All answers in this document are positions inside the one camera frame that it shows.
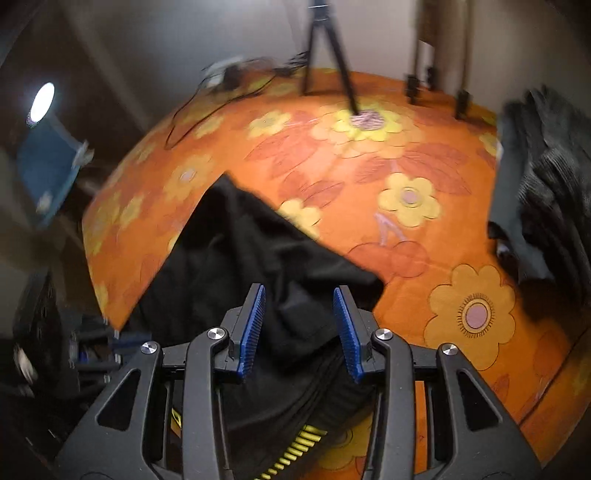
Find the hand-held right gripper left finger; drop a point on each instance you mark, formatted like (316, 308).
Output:
(251, 332)

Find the blue chair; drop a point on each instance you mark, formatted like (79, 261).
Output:
(46, 161)

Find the orange floral bed sheet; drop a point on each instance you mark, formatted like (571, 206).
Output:
(415, 152)

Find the black power adapter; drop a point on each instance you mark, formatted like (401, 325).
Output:
(232, 76)

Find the white clip lamp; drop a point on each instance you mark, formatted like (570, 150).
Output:
(41, 104)

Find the dark grey folded cloth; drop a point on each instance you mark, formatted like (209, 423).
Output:
(508, 194)

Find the black pants with yellow stripes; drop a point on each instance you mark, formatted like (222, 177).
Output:
(258, 258)

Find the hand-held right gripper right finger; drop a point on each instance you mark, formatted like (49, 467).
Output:
(348, 332)

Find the small black tripod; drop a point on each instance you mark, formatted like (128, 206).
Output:
(318, 27)

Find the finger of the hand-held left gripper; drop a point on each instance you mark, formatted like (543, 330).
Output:
(99, 364)
(94, 325)

